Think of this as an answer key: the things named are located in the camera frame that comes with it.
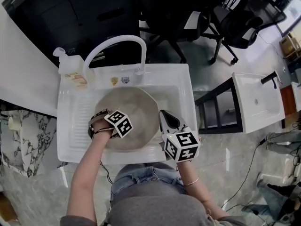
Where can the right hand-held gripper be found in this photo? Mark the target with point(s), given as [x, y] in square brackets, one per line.
[182, 146]

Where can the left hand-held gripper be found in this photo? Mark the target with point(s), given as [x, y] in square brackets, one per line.
[120, 123]

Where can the person's right forearm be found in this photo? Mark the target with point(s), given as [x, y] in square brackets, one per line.
[200, 194]

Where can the person's left forearm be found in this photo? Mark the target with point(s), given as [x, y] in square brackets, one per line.
[84, 173]

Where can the yellow shield sticker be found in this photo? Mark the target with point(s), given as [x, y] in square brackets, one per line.
[114, 81]

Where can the blue grey sticker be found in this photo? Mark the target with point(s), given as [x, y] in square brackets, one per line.
[125, 80]

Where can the white ceramic laundry sink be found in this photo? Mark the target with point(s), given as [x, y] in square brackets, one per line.
[174, 79]

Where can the person's blue jeans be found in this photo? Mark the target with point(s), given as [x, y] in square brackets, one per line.
[145, 180]

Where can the clear soap pump bottle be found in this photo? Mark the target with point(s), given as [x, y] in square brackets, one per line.
[70, 65]

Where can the white arched faucet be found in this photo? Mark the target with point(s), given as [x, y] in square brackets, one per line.
[122, 37]

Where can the person's grey shirt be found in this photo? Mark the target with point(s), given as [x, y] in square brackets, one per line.
[155, 211]

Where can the black veined marble slab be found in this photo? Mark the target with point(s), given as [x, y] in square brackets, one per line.
[33, 140]

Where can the white rectangular washbasin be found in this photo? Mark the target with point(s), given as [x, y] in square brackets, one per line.
[261, 112]

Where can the black mesh office chair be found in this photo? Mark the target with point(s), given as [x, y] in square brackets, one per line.
[169, 20]
[240, 25]

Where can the black basin faucet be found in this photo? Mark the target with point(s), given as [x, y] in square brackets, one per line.
[268, 79]

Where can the small white cylinder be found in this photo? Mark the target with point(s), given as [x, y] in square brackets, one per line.
[13, 123]

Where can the brown wooden panel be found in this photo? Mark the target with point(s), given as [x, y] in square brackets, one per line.
[287, 100]

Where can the black cabinet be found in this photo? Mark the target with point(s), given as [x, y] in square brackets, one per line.
[58, 15]

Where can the white framed panel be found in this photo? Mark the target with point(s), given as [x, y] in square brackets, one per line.
[296, 95]

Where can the cardboard box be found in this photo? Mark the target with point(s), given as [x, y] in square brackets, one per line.
[289, 45]

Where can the window with dark frame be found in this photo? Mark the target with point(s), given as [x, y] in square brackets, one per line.
[294, 6]

